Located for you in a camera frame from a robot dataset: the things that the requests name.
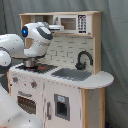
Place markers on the toy microwave door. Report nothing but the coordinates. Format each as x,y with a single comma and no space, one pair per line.
74,23

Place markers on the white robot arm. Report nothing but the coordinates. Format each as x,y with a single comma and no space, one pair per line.
12,46

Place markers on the wooden toy kitchen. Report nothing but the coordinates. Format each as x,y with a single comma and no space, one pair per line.
86,98

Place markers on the grey toy sink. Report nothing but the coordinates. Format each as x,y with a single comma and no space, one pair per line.
71,74

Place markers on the black toy faucet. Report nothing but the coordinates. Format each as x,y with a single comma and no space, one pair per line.
82,57

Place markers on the black toy stovetop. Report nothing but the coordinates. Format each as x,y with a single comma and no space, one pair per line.
40,68

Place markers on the silver toy pot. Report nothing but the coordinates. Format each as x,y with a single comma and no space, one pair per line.
30,62

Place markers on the right red stove knob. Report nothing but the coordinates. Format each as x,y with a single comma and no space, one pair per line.
33,84

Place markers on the red stove knob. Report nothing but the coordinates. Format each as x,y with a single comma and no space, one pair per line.
15,79
33,84

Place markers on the grey range hood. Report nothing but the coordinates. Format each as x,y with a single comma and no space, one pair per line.
56,27

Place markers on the grey ice dispenser panel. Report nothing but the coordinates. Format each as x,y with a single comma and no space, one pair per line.
62,106

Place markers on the toy oven door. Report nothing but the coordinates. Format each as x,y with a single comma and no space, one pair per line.
31,102

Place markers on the left red stove knob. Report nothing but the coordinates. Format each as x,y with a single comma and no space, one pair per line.
15,79

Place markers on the grey cabinet door handle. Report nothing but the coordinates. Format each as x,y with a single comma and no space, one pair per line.
48,111

